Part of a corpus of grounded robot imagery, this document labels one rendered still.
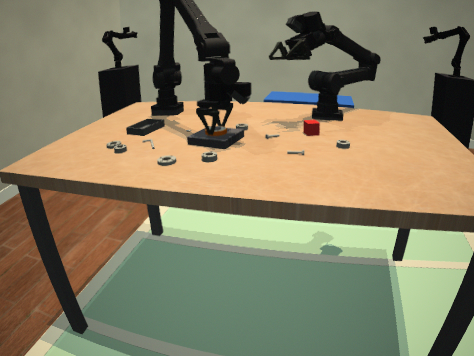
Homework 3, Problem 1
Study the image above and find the red block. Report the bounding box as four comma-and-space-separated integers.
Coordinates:
303, 120, 320, 136

